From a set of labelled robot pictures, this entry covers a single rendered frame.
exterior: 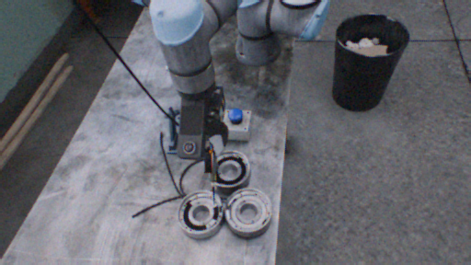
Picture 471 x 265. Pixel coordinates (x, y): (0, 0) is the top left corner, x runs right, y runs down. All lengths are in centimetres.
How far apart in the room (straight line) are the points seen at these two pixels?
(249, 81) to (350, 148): 98
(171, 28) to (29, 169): 184
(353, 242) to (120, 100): 114
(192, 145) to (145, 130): 43
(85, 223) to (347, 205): 120
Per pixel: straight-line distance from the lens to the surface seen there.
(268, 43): 111
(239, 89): 106
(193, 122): 62
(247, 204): 81
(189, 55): 54
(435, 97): 229
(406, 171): 192
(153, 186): 91
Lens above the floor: 155
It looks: 51 degrees down
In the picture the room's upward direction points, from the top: 9 degrees counter-clockwise
